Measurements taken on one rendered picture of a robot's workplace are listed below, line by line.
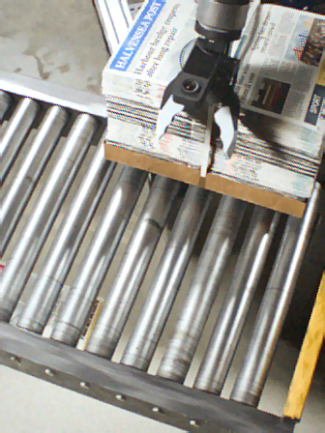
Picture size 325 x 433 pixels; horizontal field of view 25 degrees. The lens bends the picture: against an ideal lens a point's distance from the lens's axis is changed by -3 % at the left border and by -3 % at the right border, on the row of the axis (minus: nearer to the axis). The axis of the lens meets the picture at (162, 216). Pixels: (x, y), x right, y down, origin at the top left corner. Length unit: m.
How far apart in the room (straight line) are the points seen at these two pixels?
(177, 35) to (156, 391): 0.60
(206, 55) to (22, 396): 1.27
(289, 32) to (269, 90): 0.16
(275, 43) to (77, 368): 0.65
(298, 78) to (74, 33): 1.56
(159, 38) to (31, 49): 1.43
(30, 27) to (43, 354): 1.68
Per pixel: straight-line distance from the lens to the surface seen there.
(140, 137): 1.32
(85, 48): 2.66
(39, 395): 2.10
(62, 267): 1.34
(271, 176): 1.29
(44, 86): 1.55
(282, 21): 1.37
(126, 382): 1.26
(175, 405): 1.24
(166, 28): 1.32
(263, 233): 1.36
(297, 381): 1.25
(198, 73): 1.08
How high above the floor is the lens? 2.01
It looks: 62 degrees down
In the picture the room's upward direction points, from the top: 2 degrees counter-clockwise
